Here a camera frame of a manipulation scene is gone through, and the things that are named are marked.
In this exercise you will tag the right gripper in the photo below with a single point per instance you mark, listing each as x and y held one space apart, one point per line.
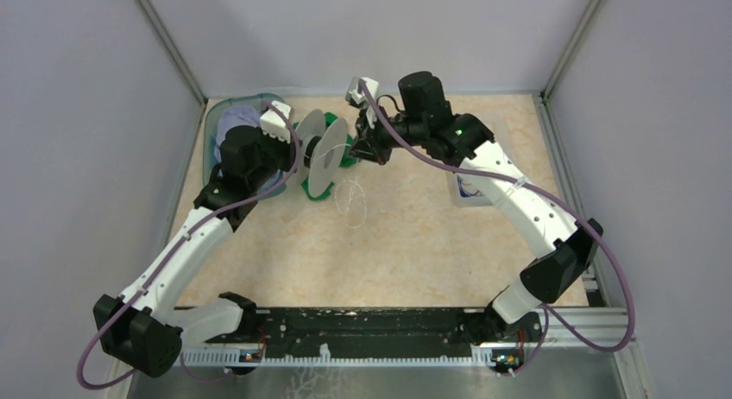
368 143

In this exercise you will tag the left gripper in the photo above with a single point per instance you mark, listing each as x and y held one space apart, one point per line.
288 149

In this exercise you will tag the white filament spool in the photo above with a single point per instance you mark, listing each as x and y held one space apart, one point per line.
326 153

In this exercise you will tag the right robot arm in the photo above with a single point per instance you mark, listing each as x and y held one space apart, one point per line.
461 143

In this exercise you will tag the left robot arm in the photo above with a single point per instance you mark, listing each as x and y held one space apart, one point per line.
142 326

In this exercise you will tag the lavender cloth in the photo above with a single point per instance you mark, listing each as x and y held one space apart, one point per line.
237 121

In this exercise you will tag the teal plastic basket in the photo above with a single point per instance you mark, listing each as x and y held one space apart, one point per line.
211 127

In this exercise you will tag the clear plastic box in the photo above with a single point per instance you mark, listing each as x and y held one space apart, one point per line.
464 194

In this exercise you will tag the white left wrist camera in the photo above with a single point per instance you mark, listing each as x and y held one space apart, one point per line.
274 120

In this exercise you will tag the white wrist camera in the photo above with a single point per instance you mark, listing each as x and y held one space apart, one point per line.
274 120
356 96

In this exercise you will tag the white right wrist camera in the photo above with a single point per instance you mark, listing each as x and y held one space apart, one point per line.
356 96

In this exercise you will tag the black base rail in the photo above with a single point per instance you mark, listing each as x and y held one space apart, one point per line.
442 336

